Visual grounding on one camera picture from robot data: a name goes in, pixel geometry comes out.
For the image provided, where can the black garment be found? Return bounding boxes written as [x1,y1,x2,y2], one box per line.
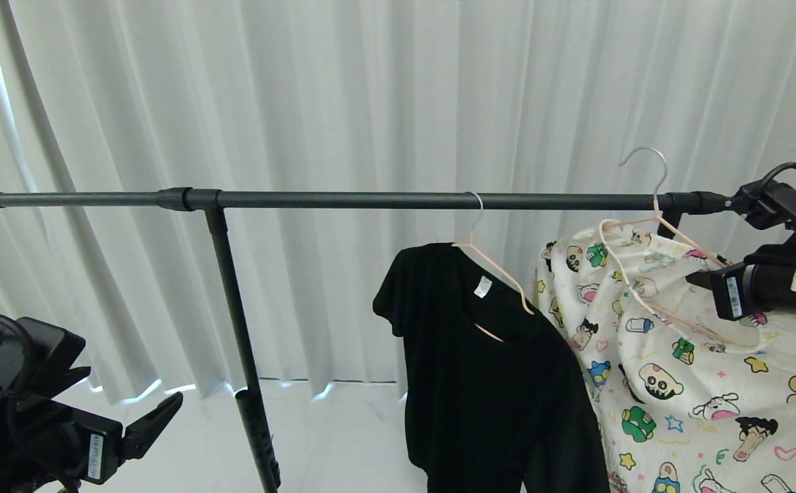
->
[373,242,611,493]

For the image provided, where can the black clothes rack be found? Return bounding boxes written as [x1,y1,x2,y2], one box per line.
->
[0,187,796,493]

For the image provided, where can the white curtain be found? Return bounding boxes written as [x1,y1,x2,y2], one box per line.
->
[0,0,796,405]

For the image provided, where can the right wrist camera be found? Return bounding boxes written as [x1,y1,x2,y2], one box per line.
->
[730,181,796,251]

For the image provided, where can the cream printed garment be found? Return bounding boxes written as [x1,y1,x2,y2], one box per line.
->
[534,223,796,493]

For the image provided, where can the pink clothes hanger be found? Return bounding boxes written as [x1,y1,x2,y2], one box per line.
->
[598,147,741,346]
[451,192,536,343]

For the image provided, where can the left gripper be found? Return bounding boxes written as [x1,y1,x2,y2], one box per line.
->
[0,392,184,490]

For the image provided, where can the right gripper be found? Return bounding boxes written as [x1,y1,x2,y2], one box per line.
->
[684,243,796,323]

